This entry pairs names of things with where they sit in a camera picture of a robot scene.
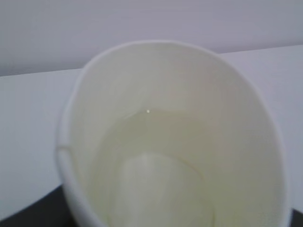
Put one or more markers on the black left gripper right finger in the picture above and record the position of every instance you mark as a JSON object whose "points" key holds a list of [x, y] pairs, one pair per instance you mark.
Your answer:
{"points": [[296, 219]]}

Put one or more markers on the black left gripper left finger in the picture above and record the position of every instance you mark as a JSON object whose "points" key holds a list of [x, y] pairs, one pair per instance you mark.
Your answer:
{"points": [[50, 211]]}

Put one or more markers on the white paper cup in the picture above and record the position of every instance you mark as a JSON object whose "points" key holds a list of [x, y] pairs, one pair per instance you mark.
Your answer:
{"points": [[166, 134]]}

